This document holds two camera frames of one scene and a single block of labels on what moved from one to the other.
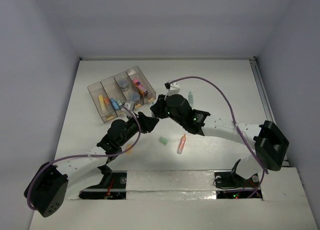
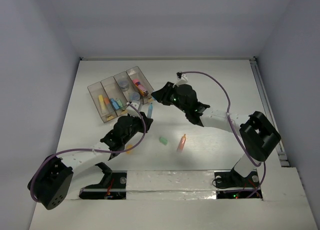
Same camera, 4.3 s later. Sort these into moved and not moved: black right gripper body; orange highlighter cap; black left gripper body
Moved: black right gripper body
Not moved: black left gripper body; orange highlighter cap
